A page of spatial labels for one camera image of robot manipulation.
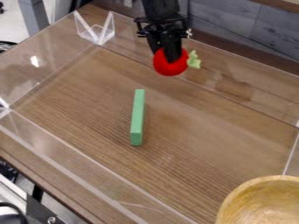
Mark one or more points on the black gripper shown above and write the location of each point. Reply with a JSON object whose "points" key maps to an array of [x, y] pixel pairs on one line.
{"points": [[163, 19]]}

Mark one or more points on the red plush fruit green leaf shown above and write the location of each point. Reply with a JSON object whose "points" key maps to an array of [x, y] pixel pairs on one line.
{"points": [[174, 68]]}

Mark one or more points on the green rectangular block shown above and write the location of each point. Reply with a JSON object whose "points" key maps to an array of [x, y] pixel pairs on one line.
{"points": [[138, 118]]}

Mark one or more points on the wooden bowl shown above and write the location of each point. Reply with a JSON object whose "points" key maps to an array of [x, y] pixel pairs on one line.
{"points": [[265, 200]]}

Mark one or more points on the black metal clamp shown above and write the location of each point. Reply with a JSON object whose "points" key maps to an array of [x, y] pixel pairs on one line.
{"points": [[39, 214]]}

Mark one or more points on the clear acrylic tray enclosure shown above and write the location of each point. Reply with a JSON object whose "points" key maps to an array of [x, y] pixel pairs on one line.
{"points": [[219, 125]]}

